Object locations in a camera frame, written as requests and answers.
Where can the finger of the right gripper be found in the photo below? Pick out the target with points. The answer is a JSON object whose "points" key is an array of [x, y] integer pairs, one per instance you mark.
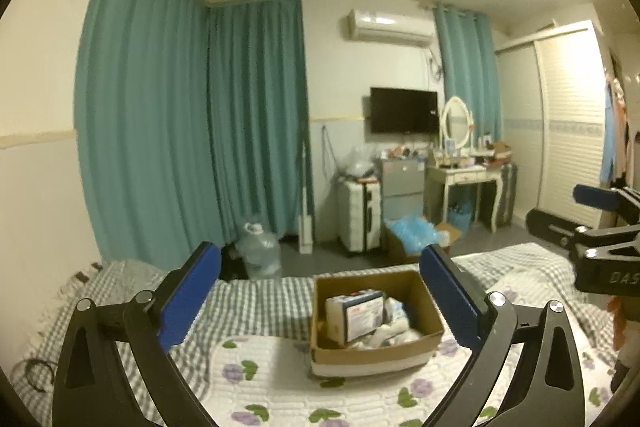
{"points": [[596, 197], [556, 230]]}

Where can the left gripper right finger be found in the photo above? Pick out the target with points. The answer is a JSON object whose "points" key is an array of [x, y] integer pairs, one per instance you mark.
{"points": [[546, 388]]}

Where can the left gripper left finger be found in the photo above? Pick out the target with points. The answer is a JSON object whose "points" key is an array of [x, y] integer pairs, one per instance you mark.
{"points": [[91, 387]]}

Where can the large floral tissue pack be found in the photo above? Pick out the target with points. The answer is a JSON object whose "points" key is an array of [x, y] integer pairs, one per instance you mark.
{"points": [[349, 317]]}

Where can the white cloth bag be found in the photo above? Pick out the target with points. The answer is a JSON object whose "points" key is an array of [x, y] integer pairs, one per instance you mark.
{"points": [[387, 335]]}

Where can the small blue tissue pack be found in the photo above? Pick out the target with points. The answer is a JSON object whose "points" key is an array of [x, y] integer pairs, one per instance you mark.
{"points": [[394, 311]]}

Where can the hanging clothes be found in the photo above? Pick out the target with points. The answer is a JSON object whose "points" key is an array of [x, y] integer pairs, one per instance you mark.
{"points": [[617, 166]]}

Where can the black hair band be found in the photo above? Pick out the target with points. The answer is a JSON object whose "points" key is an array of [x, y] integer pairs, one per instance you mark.
{"points": [[39, 373]]}

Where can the dark striped suitcase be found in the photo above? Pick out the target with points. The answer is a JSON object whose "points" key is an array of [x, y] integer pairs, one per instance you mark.
{"points": [[509, 177]]}

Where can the blue plastic basket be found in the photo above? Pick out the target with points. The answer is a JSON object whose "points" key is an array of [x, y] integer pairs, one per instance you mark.
{"points": [[460, 216]]}

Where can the white sliding wardrobe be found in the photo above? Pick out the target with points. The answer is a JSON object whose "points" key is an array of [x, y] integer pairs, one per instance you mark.
{"points": [[552, 88]]}

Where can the white dressing table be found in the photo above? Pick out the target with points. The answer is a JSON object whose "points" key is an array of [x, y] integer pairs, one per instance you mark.
{"points": [[438, 181]]}

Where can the white oval vanity mirror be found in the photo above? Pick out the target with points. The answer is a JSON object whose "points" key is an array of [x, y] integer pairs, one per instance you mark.
{"points": [[456, 125]]}

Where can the box of blue bags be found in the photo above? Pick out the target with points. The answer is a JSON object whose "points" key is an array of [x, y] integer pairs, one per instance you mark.
{"points": [[406, 237]]}

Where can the silver mini fridge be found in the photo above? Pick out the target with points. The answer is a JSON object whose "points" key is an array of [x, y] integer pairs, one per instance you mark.
{"points": [[402, 187]]}

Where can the grey checkered bed sheet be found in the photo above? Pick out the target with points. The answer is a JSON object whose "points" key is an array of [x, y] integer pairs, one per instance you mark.
{"points": [[523, 369]]}

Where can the floral white quilt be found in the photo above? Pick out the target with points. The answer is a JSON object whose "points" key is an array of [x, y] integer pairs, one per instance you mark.
{"points": [[247, 356]]}

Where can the narrow teal window curtain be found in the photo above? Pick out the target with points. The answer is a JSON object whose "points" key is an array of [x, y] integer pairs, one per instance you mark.
{"points": [[470, 65]]}

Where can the white suitcase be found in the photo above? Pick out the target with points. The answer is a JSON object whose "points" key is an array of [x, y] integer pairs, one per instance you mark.
{"points": [[359, 215]]}

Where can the clear plastic bag pile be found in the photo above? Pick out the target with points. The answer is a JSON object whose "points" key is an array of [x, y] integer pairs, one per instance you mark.
{"points": [[359, 162]]}

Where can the clear water jug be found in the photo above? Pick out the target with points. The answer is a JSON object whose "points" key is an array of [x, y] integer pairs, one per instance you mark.
{"points": [[260, 251]]}

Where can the brown cardboard box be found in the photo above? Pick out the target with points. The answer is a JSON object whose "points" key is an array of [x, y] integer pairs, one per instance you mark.
{"points": [[328, 359]]}

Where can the white air conditioner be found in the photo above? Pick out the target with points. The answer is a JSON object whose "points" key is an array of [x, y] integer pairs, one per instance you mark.
{"points": [[386, 27]]}

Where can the white flat mop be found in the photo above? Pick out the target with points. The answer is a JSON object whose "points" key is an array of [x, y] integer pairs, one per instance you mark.
{"points": [[305, 240]]}

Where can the large teal curtain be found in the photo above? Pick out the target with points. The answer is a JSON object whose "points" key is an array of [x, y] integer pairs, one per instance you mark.
{"points": [[189, 122]]}

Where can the black wall television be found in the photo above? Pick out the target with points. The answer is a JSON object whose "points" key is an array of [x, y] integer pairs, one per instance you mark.
{"points": [[403, 111]]}

